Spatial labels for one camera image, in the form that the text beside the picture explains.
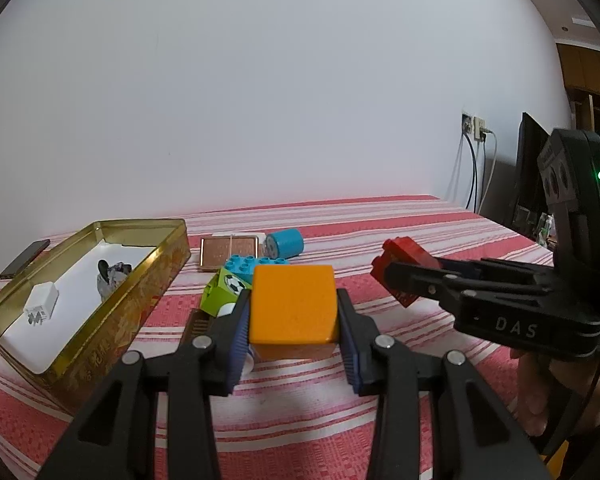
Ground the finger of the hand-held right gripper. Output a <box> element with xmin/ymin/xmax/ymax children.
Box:
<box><xmin>432</xmin><ymin>255</ymin><xmax>556</xmax><ymax>283</ymax></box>
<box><xmin>384</xmin><ymin>259</ymin><xmax>483</xmax><ymax>312</ymax></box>

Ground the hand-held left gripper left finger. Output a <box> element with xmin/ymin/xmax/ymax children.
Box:
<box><xmin>37</xmin><ymin>289</ymin><xmax>255</xmax><ymax>480</ymax></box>

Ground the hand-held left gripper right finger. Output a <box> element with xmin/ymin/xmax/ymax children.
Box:
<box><xmin>336</xmin><ymin>288</ymin><xmax>553</xmax><ymax>480</ymax></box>

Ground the red building brick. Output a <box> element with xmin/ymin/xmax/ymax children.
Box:
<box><xmin>370</xmin><ymin>236</ymin><xmax>443</xmax><ymax>307</ymax></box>

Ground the small white cylinder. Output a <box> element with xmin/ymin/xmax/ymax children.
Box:
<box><xmin>217</xmin><ymin>303</ymin><xmax>255</xmax><ymax>377</ymax></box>

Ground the green building brick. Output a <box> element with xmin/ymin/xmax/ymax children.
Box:
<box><xmin>200</xmin><ymin>266</ymin><xmax>253</xmax><ymax>317</ymax></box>

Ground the orange wooden cube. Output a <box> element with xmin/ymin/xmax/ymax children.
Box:
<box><xmin>249</xmin><ymin>264</ymin><xmax>342</xmax><ymax>361</ymax></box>

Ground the blue building brick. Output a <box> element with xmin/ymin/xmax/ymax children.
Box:
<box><xmin>224</xmin><ymin>254</ymin><xmax>288</xmax><ymax>281</ymax></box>

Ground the blue cylinder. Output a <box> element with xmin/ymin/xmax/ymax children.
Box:
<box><xmin>265</xmin><ymin>228</ymin><xmax>305</xmax><ymax>259</ymax></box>

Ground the gold metal tin box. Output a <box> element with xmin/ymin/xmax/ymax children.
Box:
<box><xmin>0</xmin><ymin>218</ymin><xmax>192</xmax><ymax>402</ymax></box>

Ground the person's right hand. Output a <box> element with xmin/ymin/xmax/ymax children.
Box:
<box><xmin>510</xmin><ymin>345</ymin><xmax>600</xmax><ymax>437</ymax></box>

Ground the red striped tablecloth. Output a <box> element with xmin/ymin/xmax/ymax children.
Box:
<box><xmin>0</xmin><ymin>195</ymin><xmax>600</xmax><ymax>480</ymax></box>

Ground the black monitor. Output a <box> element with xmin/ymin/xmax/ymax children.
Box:
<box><xmin>507</xmin><ymin>112</ymin><xmax>554</xmax><ymax>242</ymax></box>

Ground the white cardboard box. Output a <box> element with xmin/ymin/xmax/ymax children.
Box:
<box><xmin>215</xmin><ymin>231</ymin><xmax>269</xmax><ymax>257</ymax></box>

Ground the wooden cabinet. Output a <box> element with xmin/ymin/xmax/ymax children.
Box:
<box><xmin>554</xmin><ymin>42</ymin><xmax>600</xmax><ymax>161</ymax></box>

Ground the white charger plug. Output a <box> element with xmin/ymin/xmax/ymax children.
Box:
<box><xmin>24</xmin><ymin>282</ymin><xmax>61</xmax><ymax>327</ymax></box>

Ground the black smartphone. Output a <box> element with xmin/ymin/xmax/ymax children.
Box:
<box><xmin>0</xmin><ymin>240</ymin><xmax>51</xmax><ymax>279</ymax></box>

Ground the dark blue cable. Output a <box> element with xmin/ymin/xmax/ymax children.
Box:
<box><xmin>467</xmin><ymin>135</ymin><xmax>479</xmax><ymax>212</ymax></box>

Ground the grey cable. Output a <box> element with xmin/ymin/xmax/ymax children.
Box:
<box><xmin>479</xmin><ymin>129</ymin><xmax>499</xmax><ymax>217</ymax></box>

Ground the white cable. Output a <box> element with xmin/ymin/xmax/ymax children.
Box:
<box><xmin>446</xmin><ymin>131</ymin><xmax>469</xmax><ymax>207</ymax></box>

